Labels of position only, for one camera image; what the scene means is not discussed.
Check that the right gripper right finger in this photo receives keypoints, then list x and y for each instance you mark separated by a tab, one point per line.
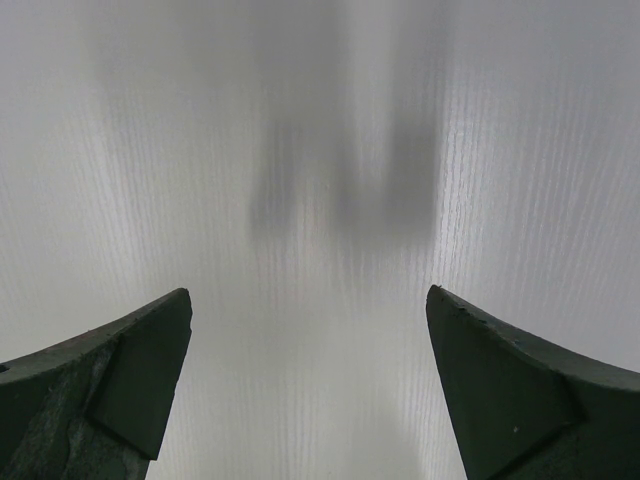
522	407

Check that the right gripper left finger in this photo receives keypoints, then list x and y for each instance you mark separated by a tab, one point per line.
96	406

